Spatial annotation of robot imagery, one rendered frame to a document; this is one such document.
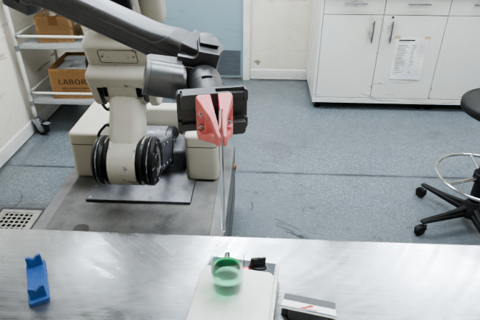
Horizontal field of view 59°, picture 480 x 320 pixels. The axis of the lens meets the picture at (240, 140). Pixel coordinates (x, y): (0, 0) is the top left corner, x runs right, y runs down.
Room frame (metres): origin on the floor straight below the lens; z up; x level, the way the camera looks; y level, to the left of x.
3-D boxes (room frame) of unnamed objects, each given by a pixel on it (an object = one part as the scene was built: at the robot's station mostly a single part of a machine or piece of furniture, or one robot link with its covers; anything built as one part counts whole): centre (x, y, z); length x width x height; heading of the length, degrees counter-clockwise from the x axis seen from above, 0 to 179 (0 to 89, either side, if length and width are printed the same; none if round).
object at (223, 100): (0.50, 0.04, 1.10); 0.09 x 0.07 x 0.07; 11
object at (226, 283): (0.46, 0.02, 0.87); 0.06 x 0.05 x 0.08; 110
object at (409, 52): (2.75, -1.15, 0.40); 0.24 x 0.01 x 0.30; 87
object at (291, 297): (0.47, -0.12, 0.77); 0.09 x 0.06 x 0.04; 76
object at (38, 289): (0.54, 0.37, 0.77); 0.10 x 0.03 x 0.04; 26
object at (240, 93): (0.57, 0.04, 1.10); 0.10 x 0.07 x 0.07; 101
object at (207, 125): (0.51, 0.02, 1.10); 0.09 x 0.07 x 0.07; 11
